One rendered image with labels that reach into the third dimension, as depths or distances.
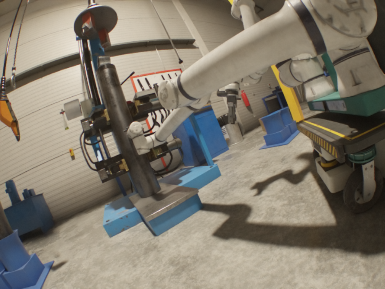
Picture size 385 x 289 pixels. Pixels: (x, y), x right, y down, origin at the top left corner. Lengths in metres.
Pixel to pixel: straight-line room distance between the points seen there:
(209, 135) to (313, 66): 2.27
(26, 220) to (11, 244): 1.93
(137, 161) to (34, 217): 2.33
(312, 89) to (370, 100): 0.52
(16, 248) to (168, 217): 1.15
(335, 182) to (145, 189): 1.33
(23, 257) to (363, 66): 1.88
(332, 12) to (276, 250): 0.68
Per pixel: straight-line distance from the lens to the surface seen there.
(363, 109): 0.52
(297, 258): 0.61
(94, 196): 3.53
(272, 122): 2.06
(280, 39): 0.40
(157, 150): 1.42
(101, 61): 1.80
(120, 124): 1.45
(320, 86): 0.97
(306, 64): 0.98
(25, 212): 3.27
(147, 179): 1.43
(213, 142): 2.90
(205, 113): 2.96
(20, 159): 4.09
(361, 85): 0.53
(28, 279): 1.41
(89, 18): 2.07
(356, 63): 0.55
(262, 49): 0.41
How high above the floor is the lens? 0.48
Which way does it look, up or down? 2 degrees down
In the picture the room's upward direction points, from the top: 22 degrees counter-clockwise
